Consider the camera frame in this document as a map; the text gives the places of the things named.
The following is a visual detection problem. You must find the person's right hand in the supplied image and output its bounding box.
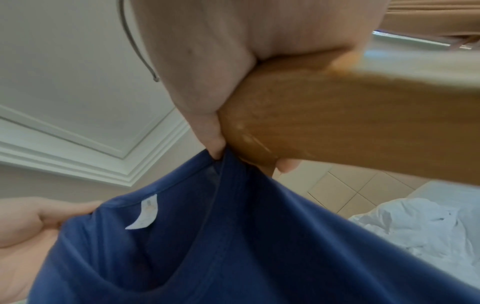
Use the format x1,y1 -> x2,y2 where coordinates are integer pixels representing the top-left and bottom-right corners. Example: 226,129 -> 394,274
128,0 -> 392,175

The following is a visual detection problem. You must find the person's left hand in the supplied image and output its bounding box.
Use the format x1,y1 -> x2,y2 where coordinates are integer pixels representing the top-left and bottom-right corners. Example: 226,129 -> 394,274
0,196 -> 105,302

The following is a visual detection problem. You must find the wooden clothes hanger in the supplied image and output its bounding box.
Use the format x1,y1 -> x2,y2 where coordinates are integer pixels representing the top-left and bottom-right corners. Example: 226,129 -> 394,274
117,0 -> 480,188

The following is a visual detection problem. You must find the blue shirt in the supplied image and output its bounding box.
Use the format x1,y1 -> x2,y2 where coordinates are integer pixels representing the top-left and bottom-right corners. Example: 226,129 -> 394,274
27,148 -> 480,304

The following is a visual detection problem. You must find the beige curtain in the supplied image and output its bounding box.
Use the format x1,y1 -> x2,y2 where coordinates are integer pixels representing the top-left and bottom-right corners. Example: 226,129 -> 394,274
381,0 -> 480,51

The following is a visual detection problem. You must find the white bed sheet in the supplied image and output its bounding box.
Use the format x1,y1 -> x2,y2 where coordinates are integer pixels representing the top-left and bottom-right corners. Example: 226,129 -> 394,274
348,180 -> 480,284

